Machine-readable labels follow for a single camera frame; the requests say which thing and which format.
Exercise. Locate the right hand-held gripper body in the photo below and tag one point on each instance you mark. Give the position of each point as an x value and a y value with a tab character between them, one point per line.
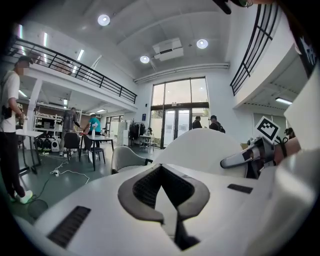
265	152

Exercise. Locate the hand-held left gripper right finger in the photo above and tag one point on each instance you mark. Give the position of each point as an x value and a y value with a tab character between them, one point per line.
197	197

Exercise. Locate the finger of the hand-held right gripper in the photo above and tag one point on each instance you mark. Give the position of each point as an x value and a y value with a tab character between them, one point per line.
233	158

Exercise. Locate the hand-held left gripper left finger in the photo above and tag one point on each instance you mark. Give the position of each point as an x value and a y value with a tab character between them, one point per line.
127	197

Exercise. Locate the white chair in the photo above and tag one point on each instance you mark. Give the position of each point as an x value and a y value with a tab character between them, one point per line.
202	150

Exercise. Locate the white cushion with black strips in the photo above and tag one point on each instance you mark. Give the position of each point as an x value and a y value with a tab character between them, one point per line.
120	235

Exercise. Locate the person's right forearm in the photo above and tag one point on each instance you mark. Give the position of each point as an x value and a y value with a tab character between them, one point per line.
292	147

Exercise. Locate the grey upholstered chair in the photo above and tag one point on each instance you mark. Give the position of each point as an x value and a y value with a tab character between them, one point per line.
125	157

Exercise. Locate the dark dining chair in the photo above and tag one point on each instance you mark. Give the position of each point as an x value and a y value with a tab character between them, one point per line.
72	141
93	150

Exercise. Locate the strip ceiling light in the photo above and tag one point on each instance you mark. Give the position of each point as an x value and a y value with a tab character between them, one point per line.
80	55
283	100

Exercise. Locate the person's white shirt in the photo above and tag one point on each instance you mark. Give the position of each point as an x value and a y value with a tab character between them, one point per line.
306	115

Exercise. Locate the small white table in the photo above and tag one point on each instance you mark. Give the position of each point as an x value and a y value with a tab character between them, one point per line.
147	137

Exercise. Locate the white cabinet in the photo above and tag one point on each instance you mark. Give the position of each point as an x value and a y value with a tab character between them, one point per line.
123	133

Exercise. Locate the dark dining table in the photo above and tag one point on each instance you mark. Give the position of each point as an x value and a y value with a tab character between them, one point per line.
102	138

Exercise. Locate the dark clothes rack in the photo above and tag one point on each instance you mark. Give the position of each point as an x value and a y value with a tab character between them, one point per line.
137	130

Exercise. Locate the glass entrance doors and windows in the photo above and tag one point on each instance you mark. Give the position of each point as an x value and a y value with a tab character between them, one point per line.
178	112

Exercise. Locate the white bottle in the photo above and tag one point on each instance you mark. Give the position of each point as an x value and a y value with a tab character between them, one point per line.
93	132

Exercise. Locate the white pet carrier backpack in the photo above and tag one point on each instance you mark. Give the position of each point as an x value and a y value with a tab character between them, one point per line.
55	145

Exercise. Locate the round black floor base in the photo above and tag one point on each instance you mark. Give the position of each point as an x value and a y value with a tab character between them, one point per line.
37	208

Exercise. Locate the white ceiling pipes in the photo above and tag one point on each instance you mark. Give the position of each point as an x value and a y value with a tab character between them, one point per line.
182	71

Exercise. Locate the white storage shelf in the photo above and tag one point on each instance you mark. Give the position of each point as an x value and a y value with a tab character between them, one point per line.
47	121

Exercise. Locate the short black balcony railing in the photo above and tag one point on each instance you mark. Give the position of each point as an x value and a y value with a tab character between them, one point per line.
260	37

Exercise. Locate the white folding table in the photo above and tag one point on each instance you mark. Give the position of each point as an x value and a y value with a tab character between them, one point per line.
28	133

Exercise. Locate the round ceiling light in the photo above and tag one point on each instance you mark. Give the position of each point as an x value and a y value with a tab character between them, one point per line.
103	20
144	59
202	43

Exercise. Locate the ceiling air conditioner unit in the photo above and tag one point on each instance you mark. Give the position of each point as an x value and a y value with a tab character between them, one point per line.
168	48

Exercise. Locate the long black balcony railing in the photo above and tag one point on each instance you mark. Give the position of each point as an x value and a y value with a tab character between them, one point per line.
75	66

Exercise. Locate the blue wall sign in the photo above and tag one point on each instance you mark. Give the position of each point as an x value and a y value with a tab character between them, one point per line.
144	117

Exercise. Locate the black head-worn camera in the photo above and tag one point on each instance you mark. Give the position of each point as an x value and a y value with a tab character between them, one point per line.
226	5

